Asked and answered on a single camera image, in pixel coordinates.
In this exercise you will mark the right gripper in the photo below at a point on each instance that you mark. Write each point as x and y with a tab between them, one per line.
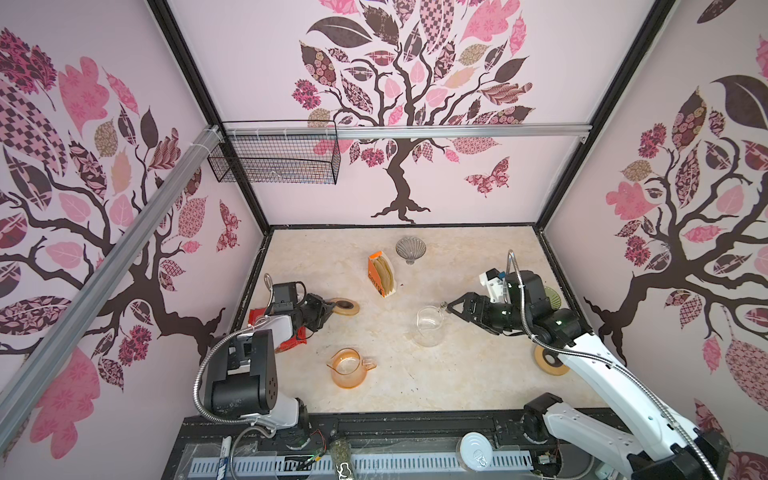
470	299

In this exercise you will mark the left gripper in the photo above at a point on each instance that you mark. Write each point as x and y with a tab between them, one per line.
323	311

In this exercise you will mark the clear glass carafe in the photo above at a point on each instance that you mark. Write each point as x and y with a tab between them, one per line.
430	326

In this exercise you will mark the green glass dripper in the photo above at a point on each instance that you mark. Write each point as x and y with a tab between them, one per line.
554	298

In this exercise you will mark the red snack packet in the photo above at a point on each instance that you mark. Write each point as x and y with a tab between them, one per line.
288	330

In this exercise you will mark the orange glass pitcher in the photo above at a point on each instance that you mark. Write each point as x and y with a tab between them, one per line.
349	368

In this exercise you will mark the white paper cup lid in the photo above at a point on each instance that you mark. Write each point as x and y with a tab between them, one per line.
474	452

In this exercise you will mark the white marker pen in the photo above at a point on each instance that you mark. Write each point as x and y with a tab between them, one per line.
224	458

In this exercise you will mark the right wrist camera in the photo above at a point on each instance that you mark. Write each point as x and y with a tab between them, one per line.
493	281

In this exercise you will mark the black wire basket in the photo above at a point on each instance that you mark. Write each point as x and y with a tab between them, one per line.
278	151

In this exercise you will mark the white cable duct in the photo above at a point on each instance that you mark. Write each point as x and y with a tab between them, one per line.
365	465

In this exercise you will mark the back aluminium rail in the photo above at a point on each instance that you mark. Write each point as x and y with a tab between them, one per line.
408	132

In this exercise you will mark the aluminium rail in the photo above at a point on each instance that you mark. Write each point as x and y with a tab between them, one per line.
35	375
408	132

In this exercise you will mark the left aluminium rail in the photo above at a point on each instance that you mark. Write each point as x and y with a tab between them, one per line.
35	375

